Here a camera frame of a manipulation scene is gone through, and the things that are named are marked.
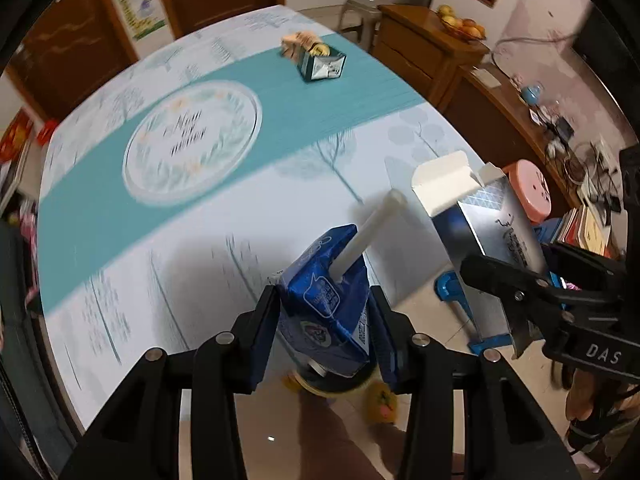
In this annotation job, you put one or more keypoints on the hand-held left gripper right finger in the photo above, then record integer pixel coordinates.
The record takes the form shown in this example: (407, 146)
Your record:
(385, 355)

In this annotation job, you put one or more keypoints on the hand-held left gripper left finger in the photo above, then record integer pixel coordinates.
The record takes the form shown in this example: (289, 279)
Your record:
(262, 340)

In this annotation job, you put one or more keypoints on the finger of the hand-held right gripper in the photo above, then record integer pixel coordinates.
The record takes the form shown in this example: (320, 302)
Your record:
(505, 280)
(585, 270)

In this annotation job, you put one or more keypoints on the silver blue cardboard box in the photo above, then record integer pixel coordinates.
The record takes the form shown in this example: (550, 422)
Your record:
(500, 220)

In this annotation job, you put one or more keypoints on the blue milk carton with straw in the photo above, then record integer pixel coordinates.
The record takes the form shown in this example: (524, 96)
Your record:
(320, 310)

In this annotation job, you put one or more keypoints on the yellow trash bin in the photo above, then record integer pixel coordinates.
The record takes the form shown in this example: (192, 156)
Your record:
(325, 388)

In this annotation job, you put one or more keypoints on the person's right hand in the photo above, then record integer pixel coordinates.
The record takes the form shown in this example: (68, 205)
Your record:
(582, 395)

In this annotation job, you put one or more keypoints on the stack of books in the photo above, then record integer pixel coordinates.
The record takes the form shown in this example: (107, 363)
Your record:
(587, 230)

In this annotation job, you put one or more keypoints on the yellow slipper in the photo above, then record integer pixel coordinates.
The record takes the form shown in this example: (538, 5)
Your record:
(291, 382)
(380, 402)

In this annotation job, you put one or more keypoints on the pink plastic stool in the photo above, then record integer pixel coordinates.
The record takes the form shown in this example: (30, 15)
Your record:
(530, 190)

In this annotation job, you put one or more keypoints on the person's right leg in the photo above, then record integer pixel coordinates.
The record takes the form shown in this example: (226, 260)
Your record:
(340, 440)

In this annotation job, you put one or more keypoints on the tree print tablecloth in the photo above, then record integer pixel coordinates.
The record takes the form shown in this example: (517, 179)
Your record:
(200, 240)

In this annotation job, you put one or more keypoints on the blue teapot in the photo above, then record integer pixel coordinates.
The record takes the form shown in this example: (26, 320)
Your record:
(531, 95)

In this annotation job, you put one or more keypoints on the brown wooden cabinet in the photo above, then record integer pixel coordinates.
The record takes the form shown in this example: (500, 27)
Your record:
(425, 45)

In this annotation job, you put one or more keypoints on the fruit bowl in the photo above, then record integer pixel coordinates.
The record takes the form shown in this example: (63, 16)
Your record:
(462, 25)

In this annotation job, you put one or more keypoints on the green drink carton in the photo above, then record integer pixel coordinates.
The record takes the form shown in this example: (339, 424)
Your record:
(322, 66)

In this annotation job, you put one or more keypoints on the peach crumpled wrapper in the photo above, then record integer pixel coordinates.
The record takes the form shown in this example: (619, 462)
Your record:
(297, 42)

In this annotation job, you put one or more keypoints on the small red gift box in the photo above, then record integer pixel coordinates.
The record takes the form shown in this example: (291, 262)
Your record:
(47, 131)

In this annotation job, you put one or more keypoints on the grey plastic stool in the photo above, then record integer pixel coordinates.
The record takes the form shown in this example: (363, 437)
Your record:
(360, 12)

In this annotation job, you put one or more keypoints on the large red gift box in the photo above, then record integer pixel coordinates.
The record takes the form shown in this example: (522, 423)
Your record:
(15, 135)

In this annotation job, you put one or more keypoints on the giraffe height chart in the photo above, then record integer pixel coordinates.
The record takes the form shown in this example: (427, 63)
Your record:
(135, 0)

